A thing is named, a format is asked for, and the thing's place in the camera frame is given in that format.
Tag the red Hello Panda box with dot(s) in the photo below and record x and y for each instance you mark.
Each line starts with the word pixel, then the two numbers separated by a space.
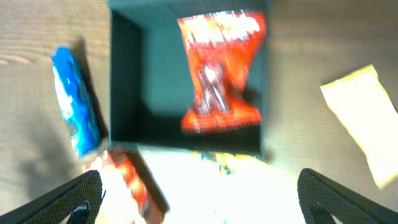
pixel 126 198

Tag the dark green open box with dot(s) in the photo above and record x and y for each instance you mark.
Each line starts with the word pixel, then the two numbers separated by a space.
pixel 150 82

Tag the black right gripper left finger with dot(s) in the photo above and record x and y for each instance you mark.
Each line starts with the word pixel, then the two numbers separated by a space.
pixel 77 201

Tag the red jerky snack bag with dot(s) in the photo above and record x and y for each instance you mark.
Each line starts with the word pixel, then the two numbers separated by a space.
pixel 220 48

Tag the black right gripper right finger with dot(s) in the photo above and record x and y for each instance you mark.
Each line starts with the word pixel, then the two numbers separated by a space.
pixel 323 200

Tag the yellow seed snack bag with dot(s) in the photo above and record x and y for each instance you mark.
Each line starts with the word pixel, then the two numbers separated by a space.
pixel 197 192

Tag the blue Oreo cookie pack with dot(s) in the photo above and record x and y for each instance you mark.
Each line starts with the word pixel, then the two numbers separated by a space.
pixel 75 102

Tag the yellow wrapped snack bar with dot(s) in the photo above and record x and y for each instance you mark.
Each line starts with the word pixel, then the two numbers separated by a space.
pixel 364 108

